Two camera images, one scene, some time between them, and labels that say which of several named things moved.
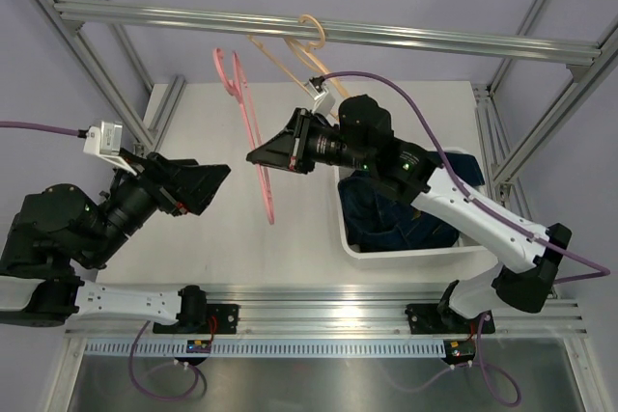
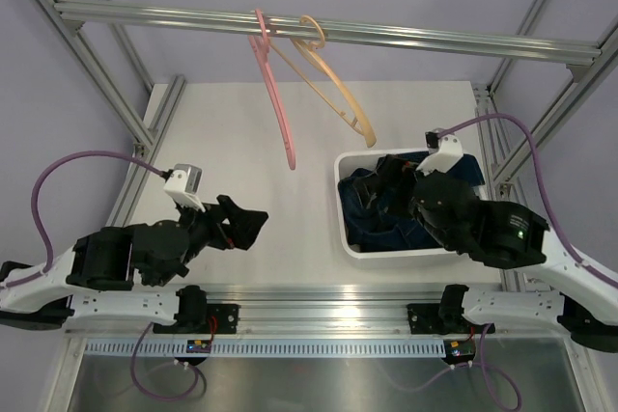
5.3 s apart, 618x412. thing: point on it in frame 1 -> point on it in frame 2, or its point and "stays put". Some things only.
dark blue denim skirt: [378, 218] stays put
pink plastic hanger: [238, 86] -> [261, 52]
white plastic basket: [467, 241] stays put
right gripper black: [290, 150] -> [393, 171]
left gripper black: [197, 184] -> [244, 225]
